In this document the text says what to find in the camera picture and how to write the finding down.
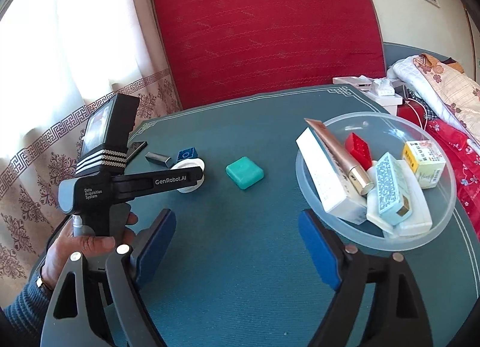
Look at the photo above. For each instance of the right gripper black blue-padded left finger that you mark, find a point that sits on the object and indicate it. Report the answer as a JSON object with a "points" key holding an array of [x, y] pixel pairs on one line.
{"points": [[75, 316]]}

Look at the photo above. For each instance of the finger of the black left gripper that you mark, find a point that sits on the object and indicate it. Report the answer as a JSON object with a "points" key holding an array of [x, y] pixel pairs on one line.
{"points": [[127, 188]]}

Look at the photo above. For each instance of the white packet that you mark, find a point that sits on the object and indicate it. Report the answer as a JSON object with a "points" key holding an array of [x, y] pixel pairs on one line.
{"points": [[420, 221]]}

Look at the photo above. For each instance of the light patterned small box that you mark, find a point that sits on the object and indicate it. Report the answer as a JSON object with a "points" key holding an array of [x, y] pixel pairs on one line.
{"points": [[394, 204]]}

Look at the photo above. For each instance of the teal floss container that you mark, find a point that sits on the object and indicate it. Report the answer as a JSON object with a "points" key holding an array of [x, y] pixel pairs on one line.
{"points": [[244, 172]]}

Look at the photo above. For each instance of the blue white vitamin D box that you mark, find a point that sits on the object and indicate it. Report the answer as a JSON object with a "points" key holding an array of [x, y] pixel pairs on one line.
{"points": [[325, 187]]}

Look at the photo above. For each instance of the rose gold cosmetic tube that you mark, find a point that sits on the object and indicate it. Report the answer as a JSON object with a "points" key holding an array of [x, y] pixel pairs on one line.
{"points": [[354, 171]]}

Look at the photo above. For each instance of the cream tube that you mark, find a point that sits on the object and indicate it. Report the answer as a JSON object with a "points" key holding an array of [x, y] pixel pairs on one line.
{"points": [[372, 172]]}

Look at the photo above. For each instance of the yellow white ointment box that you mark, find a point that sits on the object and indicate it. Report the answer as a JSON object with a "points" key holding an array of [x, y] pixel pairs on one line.
{"points": [[425, 160]]}

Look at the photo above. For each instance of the red small box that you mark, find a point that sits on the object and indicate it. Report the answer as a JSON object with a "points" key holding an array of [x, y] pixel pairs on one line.
{"points": [[359, 150]]}

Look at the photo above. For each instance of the person's left forearm sleeve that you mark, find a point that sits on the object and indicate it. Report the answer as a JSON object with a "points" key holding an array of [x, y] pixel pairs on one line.
{"points": [[22, 321]]}

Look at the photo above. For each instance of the person's left hand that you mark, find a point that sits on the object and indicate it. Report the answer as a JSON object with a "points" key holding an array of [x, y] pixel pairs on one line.
{"points": [[65, 244]]}

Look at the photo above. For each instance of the black phone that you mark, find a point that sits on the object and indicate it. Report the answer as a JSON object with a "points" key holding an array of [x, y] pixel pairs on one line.
{"points": [[134, 149]]}

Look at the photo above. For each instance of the grey metal lipstick tube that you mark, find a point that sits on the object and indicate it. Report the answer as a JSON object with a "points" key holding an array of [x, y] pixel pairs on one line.
{"points": [[159, 159]]}

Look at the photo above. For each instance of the blue cube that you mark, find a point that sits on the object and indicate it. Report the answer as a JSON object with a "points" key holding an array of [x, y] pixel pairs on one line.
{"points": [[188, 153]]}

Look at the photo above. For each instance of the teal table mat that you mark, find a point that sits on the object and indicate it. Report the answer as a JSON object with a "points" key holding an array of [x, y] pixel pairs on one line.
{"points": [[257, 267]]}

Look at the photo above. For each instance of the clear plastic bowl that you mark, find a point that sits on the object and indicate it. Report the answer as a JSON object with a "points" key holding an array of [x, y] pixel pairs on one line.
{"points": [[388, 133]]}

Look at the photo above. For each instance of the patterned curtain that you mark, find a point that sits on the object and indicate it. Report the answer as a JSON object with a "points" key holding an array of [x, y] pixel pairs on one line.
{"points": [[60, 61]]}

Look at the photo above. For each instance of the red floral bedspread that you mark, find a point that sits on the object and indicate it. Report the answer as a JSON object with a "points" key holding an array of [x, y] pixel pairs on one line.
{"points": [[462, 156]]}

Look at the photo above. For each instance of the red mattress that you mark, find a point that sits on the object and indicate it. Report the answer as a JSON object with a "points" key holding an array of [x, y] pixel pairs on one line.
{"points": [[224, 49]]}

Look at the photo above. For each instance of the white radiator heater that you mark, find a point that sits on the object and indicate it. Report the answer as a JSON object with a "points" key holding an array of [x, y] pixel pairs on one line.
{"points": [[363, 83]]}

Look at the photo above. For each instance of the floral quilt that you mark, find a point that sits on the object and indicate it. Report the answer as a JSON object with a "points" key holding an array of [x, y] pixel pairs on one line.
{"points": [[450, 94]]}

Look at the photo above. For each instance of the crumpled white tissue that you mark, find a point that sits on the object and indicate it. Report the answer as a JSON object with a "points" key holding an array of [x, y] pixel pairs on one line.
{"points": [[382, 87]]}

